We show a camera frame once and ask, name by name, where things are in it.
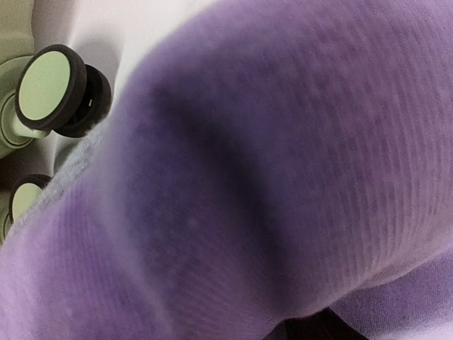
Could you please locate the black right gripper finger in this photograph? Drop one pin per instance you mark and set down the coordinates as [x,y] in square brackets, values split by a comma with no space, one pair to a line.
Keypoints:
[324,325]

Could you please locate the green hard-shell suitcase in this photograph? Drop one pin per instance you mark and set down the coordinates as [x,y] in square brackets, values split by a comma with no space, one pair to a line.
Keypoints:
[52,90]

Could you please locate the purple garment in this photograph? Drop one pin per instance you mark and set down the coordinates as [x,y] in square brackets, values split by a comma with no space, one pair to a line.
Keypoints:
[269,160]

